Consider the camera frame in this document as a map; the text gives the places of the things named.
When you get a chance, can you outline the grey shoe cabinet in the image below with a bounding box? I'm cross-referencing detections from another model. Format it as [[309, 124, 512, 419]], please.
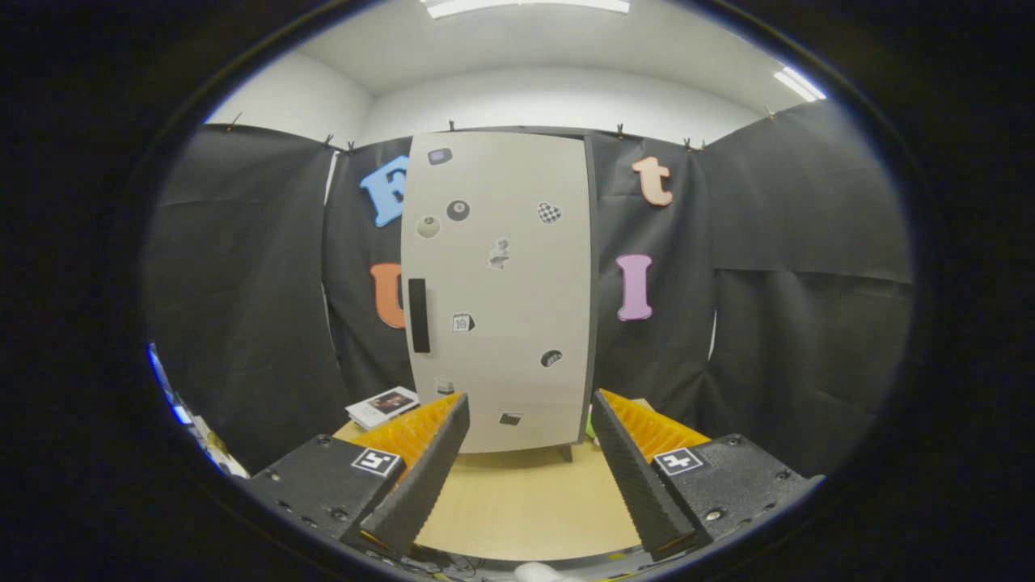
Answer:
[[399, 125, 602, 464]]

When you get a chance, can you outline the black backdrop cloth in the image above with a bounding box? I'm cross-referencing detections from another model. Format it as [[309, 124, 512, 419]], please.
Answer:
[[144, 101, 915, 478]]

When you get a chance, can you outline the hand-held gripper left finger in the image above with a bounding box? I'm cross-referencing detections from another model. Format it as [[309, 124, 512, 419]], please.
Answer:
[[243, 392, 471, 559]]

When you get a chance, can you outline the long ceiling light panel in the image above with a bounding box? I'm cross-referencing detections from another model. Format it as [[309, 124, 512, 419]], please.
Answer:
[[422, 0, 632, 19]]

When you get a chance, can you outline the small ceiling light panel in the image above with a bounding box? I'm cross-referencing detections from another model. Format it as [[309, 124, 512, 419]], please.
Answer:
[[772, 66, 827, 103]]

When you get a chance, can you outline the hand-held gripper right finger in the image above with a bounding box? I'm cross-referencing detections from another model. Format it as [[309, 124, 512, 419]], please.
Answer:
[[590, 388, 827, 561]]

